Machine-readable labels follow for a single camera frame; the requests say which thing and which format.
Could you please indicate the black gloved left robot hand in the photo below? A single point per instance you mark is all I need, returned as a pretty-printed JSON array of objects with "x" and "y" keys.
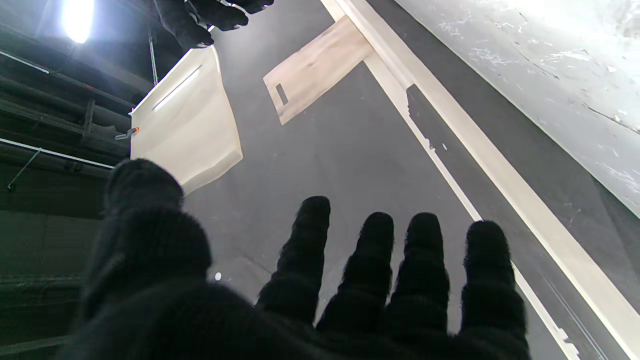
[{"x": 165, "y": 310}]

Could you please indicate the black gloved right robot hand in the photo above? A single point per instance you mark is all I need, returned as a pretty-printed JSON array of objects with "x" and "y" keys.
[{"x": 200, "y": 17}]

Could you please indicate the wooden cutting board with slot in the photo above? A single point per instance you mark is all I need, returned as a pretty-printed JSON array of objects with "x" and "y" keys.
[{"x": 320, "y": 65}]

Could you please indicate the cream flat panel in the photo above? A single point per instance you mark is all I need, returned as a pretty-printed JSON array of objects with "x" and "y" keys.
[{"x": 190, "y": 120}]

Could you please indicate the bright ceiling light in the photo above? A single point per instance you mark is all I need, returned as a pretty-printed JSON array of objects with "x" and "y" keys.
[{"x": 77, "y": 20}]

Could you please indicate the orange metal clip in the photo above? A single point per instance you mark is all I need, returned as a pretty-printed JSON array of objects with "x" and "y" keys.
[{"x": 127, "y": 133}]

